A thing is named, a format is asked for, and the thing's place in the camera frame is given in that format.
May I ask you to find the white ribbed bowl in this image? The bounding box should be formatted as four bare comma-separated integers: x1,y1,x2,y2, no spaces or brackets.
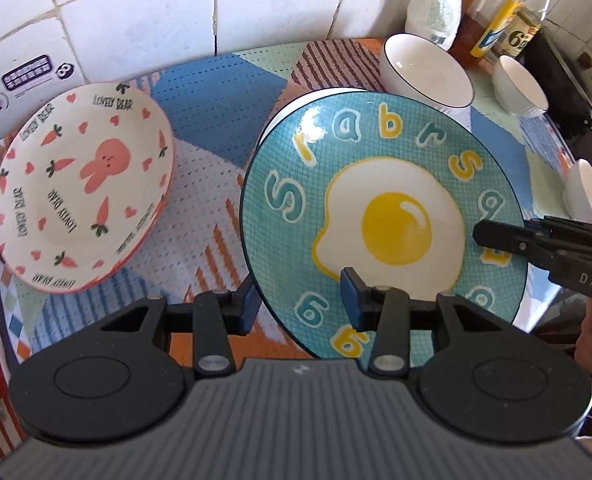
492,54,549,118
380,33,477,116
563,158,592,226

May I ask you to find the cooking wine bottle yellow label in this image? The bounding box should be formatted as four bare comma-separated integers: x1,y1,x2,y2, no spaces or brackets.
448,0,544,69

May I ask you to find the blue fried egg plate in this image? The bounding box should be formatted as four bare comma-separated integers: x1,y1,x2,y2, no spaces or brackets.
239,91,531,361

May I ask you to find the white box with purple label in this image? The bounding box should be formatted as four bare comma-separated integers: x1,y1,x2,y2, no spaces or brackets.
0,50,89,161

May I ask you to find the white-edged ceramic plate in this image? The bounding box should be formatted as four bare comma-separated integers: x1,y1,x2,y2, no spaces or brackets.
260,87,377,141

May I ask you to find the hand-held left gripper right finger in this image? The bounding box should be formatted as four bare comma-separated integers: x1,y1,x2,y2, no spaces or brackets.
340,266,484,380

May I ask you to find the bunny print plate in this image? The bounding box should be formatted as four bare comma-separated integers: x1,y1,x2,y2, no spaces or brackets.
93,135,177,292
0,81,175,295

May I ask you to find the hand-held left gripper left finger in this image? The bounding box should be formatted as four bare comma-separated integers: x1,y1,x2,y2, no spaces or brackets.
100,276,259,379

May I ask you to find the black gas stove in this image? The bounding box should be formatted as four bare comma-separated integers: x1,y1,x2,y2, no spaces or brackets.
521,30,592,137

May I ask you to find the patchwork table cloth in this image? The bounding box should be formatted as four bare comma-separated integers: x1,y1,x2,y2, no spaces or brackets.
0,37,577,463

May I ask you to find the vinegar bottle yellow cap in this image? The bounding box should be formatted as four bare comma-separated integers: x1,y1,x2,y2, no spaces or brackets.
493,0,563,58

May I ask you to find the white salt bag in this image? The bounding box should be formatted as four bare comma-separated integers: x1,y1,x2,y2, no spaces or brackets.
405,0,464,51

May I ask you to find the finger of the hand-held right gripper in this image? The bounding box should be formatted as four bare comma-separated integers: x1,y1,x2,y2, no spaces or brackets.
472,215,592,267

